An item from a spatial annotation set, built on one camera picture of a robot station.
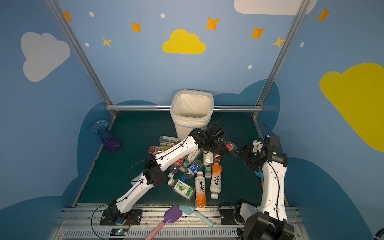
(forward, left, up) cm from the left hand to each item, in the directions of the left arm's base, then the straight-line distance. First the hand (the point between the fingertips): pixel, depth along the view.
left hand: (222, 149), depth 84 cm
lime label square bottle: (-19, +22, -11) cm, 31 cm away
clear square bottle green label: (+14, +34, -11) cm, 38 cm away
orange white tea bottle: (-14, +4, -9) cm, 17 cm away
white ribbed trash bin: (+14, +24, -3) cm, 28 cm away
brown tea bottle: (0, +1, -11) cm, 11 cm away
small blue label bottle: (-7, +16, -9) cm, 20 cm away
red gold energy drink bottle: (+4, +39, -8) cm, 40 cm away
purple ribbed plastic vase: (+11, +71, -10) cm, 73 cm away
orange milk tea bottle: (-20, +12, -10) cm, 25 cm away
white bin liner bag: (+33, +18, +1) cm, 38 cm away
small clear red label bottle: (+8, -8, -10) cm, 15 cm away
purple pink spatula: (-31, +27, -14) cm, 43 cm away
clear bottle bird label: (0, +18, -10) cm, 20 cm away
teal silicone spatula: (-28, +18, -14) cm, 36 cm away
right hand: (-6, -9, +5) cm, 12 cm away
